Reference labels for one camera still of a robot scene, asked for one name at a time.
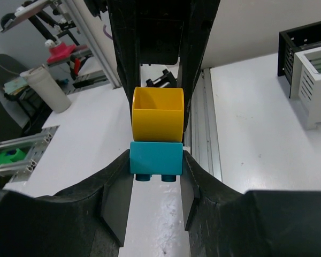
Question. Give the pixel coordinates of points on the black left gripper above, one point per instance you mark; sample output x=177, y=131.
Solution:
x=159, y=26

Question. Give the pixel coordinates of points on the teal rectangular lego brick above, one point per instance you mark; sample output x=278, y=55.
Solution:
x=156, y=158

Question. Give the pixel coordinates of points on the aluminium table rail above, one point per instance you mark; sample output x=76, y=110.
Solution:
x=203, y=127

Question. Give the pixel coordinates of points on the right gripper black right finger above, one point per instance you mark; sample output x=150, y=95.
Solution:
x=223, y=222

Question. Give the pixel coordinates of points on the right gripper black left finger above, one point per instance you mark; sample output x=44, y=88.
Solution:
x=85, y=219

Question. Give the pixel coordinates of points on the white cup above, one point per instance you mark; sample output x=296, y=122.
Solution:
x=41, y=81

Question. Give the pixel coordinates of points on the yellow oval lego brick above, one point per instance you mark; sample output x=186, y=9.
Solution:
x=158, y=114

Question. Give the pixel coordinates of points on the red plastic object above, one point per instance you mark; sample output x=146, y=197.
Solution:
x=60, y=52

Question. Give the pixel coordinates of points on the green plastic block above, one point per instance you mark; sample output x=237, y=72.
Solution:
x=12, y=156

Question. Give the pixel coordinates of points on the white slotted container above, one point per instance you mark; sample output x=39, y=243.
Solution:
x=306, y=84

